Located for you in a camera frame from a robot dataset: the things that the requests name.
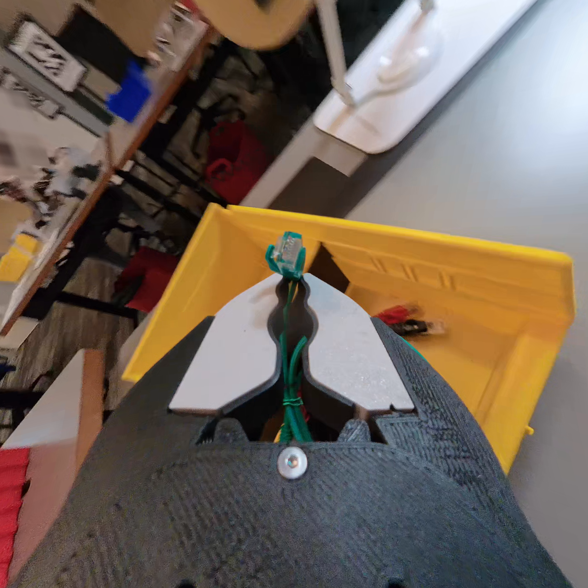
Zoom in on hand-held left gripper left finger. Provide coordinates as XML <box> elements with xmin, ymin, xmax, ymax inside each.
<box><xmin>168</xmin><ymin>275</ymin><xmax>296</xmax><ymax>418</ymax></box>

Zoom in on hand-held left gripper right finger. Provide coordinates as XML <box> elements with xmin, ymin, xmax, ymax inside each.
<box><xmin>299</xmin><ymin>273</ymin><xmax>417</xmax><ymax>442</ymax></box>

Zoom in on yellow plastic bin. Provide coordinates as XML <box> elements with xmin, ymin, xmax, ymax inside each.
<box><xmin>122</xmin><ymin>203</ymin><xmax>576</xmax><ymax>476</ymax></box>

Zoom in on green ethernet cable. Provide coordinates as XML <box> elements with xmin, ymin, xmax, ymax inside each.
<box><xmin>266</xmin><ymin>231</ymin><xmax>424</xmax><ymax>444</ymax></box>

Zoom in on red clip lead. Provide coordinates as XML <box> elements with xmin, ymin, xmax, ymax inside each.
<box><xmin>373</xmin><ymin>304</ymin><xmax>418</xmax><ymax>326</ymax></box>

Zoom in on black clip lead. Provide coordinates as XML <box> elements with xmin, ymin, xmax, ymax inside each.
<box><xmin>390</xmin><ymin>319</ymin><xmax>449</xmax><ymax>339</ymax></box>

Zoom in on white cabinet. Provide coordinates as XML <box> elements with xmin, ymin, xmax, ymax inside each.
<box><xmin>0</xmin><ymin>349</ymin><xmax>107</xmax><ymax>585</ymax></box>

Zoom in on red bag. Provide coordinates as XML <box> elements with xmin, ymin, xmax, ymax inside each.
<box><xmin>205</xmin><ymin>120</ymin><xmax>272</xmax><ymax>205</ymax></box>

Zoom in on yellow packets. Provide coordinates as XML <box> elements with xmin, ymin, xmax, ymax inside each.
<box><xmin>0</xmin><ymin>233</ymin><xmax>40</xmax><ymax>282</ymax></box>

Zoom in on wooden desk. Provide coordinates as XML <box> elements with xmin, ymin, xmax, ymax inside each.
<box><xmin>0</xmin><ymin>28</ymin><xmax>217</xmax><ymax>336</ymax></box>

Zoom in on white stand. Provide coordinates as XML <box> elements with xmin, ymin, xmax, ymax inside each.
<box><xmin>312</xmin><ymin>0</ymin><xmax>538</xmax><ymax>154</ymax></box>

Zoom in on red fabric object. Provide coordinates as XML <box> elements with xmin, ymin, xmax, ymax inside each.
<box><xmin>0</xmin><ymin>448</ymin><xmax>31</xmax><ymax>576</ymax></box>

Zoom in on blue box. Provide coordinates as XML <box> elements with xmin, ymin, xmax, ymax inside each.
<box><xmin>106</xmin><ymin>62</ymin><xmax>153</xmax><ymax>123</ymax></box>

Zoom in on wooden rimmed board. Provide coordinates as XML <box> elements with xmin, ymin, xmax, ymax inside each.
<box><xmin>193</xmin><ymin>0</ymin><xmax>316</xmax><ymax>50</ymax></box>

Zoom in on black and white tag board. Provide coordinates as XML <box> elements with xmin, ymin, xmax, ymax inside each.
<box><xmin>5</xmin><ymin>20</ymin><xmax>88</xmax><ymax>93</ymax></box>

